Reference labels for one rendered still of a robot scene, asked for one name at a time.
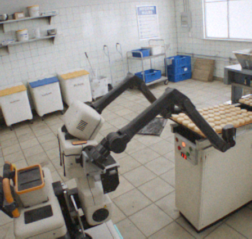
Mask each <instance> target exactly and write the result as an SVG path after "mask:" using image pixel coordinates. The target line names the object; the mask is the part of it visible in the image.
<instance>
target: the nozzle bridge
mask: <svg viewBox="0 0 252 239"><path fill-rule="evenodd" d="M244 74H245V75H244ZM243 76H244V77H243ZM250 76H251V77H250ZM242 77H243V81H245V77H246V79H247V85H244V82H243V81H242ZM249 78H250V79H249ZM248 79H249V83H248ZM251 79H252V70H250V69H244V68H242V67H241V66H240V64H236V65H232V66H225V67H224V81H223V82H224V84H225V85H231V90H232V91H231V101H235V100H236V99H239V98H242V89H247V90H250V91H252V87H251V86H250V80H251Z"/></svg>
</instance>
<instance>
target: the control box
mask: <svg viewBox="0 0 252 239"><path fill-rule="evenodd" d="M176 138H177V139H178V142H177V141H176ZM182 142H183V143H184V144H185V146H184V147H183V145H182ZM178 146H180V148H181V149H180V150H179V149H178ZM190 147H191V148H192V152H191V151H190V149H189V148H190ZM174 149H175V151H176V152H177V153H179V154H180V155H182V154H183V156H182V157H184V158H186V160H187V161H188V162H190V163H191V164H192V165H193V166H195V165H197V164H198V152H199V151H198V149H196V144H194V143H192V142H191V141H189V140H188V139H186V138H185V137H183V136H182V135H180V134H178V133H176V134H174ZM186 152H188V153H189V154H190V155H189V156H187V155H186Z"/></svg>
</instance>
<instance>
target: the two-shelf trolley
mask: <svg viewBox="0 0 252 239"><path fill-rule="evenodd" d="M151 40H163V39H150V40H149V42H148V43H149V45H150V41H151ZM163 42H164V40H163ZM162 47H164V49H165V42H164V46H162ZM127 52H140V53H141V58H139V57H132V56H128V55H127ZM127 52H126V55H127V65H128V59H134V60H141V61H142V72H143V60H147V59H150V60H151V59H152V58H154V57H159V56H162V55H165V72H166V77H164V76H161V78H160V79H157V80H154V81H151V82H148V83H146V85H151V84H154V83H157V82H161V81H163V80H166V81H165V82H164V84H165V85H167V84H168V76H167V63H166V51H165V53H164V52H162V53H161V54H158V55H149V57H144V58H142V52H141V51H127ZM151 69H152V62H151ZM128 72H129V66H128ZM143 81H144V73H143ZM144 82H145V81H144Z"/></svg>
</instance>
